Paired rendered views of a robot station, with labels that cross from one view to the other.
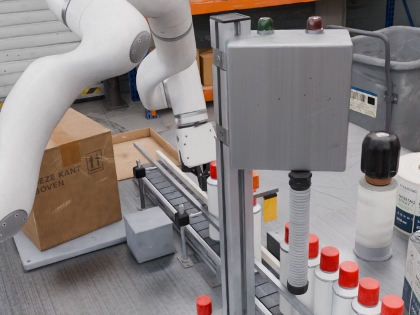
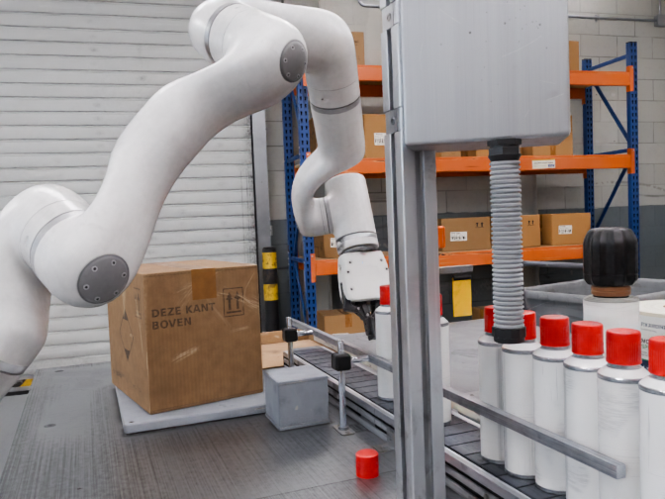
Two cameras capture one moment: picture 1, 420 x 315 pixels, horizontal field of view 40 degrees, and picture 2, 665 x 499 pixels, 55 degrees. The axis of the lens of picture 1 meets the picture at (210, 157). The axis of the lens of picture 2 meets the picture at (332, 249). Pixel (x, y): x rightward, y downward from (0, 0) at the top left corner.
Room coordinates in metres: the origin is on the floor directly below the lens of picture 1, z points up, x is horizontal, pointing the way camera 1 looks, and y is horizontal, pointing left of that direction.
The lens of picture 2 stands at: (0.08, 0.00, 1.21)
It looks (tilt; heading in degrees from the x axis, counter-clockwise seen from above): 3 degrees down; 4
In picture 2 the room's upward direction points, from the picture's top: 2 degrees counter-clockwise
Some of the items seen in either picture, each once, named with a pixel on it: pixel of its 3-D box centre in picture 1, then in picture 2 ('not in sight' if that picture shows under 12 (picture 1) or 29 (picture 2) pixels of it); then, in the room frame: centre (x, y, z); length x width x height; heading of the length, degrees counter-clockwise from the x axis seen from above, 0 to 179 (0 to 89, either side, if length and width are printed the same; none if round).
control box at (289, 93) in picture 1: (288, 99); (482, 60); (0.81, -0.12, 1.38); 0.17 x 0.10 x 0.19; 80
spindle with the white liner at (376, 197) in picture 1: (377, 195); (611, 319); (1.13, -0.37, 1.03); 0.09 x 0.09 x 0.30
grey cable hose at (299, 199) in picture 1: (299, 234); (507, 242); (0.75, -0.13, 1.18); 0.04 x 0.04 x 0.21
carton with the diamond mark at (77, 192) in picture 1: (52, 171); (181, 327); (1.43, 0.44, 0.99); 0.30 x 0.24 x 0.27; 36
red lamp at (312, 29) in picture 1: (314, 24); not in sight; (0.82, -0.16, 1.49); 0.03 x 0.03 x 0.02
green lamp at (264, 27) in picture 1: (265, 24); not in sight; (0.83, -0.09, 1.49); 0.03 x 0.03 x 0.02
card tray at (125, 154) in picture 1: (131, 152); (283, 347); (1.84, 0.27, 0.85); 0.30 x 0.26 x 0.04; 25
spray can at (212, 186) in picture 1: (218, 200); (390, 342); (1.22, -0.01, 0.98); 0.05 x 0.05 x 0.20
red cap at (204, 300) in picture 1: (204, 305); (367, 462); (1.00, 0.03, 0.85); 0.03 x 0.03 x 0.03
